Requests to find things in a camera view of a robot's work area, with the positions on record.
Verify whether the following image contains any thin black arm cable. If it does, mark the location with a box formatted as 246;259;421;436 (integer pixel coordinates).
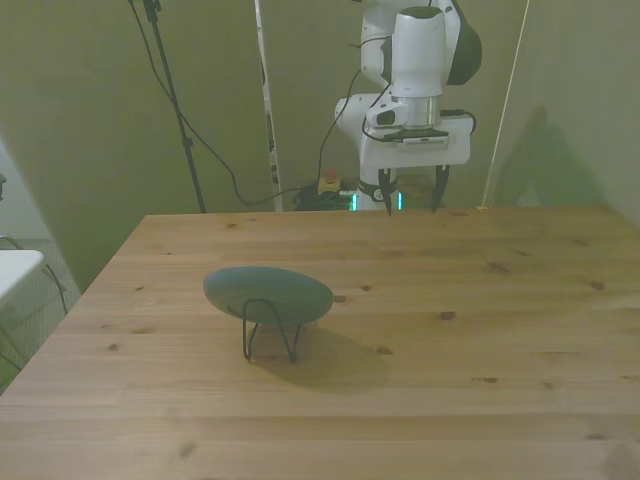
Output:
317;67;364;194

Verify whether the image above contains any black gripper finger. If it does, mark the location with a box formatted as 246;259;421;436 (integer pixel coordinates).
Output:
377;167;399;218
431;164;452;215

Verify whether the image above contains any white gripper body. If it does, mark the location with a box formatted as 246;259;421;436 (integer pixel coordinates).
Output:
360;115;472;174

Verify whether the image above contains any long black tripod cable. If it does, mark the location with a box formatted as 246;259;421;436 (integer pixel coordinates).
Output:
128;0;304;207

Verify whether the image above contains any beige hanging rope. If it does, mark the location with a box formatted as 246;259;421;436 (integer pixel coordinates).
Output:
479;0;531;210

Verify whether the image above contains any black wire plate rack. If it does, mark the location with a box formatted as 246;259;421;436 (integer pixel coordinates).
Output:
241;298;302;364

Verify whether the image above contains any white side table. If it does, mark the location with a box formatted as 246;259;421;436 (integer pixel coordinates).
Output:
0;248;45;306

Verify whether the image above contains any white vertical strip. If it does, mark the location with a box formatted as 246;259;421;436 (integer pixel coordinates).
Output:
253;0;284;212

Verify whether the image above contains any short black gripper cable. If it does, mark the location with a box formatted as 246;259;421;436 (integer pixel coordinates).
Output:
439;108;477;135

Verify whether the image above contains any dark green plate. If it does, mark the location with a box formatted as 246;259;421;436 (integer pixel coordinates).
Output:
202;266;335;327

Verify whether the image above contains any black tripod stand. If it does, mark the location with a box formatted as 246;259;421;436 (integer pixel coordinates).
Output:
127;0;208;215

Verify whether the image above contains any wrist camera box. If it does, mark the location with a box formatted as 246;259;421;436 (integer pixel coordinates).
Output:
364;124;450;148

